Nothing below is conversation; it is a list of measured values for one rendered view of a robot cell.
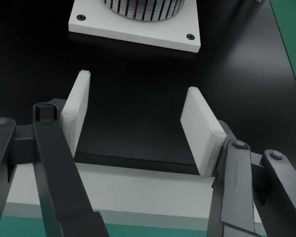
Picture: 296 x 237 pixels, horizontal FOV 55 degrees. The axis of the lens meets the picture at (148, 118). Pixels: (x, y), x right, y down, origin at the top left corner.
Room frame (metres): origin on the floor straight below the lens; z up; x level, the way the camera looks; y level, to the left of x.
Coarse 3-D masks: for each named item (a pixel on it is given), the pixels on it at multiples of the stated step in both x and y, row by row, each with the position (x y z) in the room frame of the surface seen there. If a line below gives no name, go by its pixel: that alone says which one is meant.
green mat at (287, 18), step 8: (272, 0) 0.47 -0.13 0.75; (280, 0) 0.48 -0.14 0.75; (288, 0) 0.49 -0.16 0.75; (272, 8) 0.45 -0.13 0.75; (280, 8) 0.46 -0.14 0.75; (288, 8) 0.47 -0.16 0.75; (280, 16) 0.44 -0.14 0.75; (288, 16) 0.45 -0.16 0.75; (280, 24) 0.42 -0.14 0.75; (288, 24) 0.42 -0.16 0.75; (280, 32) 0.40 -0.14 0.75; (288, 32) 0.40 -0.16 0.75; (288, 40) 0.38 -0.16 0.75; (288, 48) 0.37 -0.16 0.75; (288, 56) 0.35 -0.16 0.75
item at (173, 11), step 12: (108, 0) 0.27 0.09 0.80; (120, 0) 0.27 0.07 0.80; (132, 0) 0.26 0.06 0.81; (144, 0) 0.27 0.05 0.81; (156, 0) 0.27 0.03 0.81; (168, 0) 0.28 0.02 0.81; (180, 0) 0.30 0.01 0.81; (120, 12) 0.26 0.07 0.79; (132, 12) 0.26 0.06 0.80; (144, 12) 0.27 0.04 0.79; (156, 12) 0.27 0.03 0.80; (168, 12) 0.28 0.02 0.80
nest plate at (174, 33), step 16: (80, 0) 0.27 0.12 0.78; (96, 0) 0.28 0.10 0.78; (192, 0) 0.35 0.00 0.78; (80, 16) 0.24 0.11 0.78; (96, 16) 0.25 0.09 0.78; (112, 16) 0.26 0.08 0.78; (176, 16) 0.30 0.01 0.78; (192, 16) 0.31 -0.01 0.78; (80, 32) 0.23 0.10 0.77; (96, 32) 0.24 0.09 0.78; (112, 32) 0.24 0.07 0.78; (128, 32) 0.25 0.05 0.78; (144, 32) 0.25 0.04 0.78; (160, 32) 0.26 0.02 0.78; (176, 32) 0.27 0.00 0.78; (192, 32) 0.28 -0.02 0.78; (176, 48) 0.26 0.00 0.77; (192, 48) 0.26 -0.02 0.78
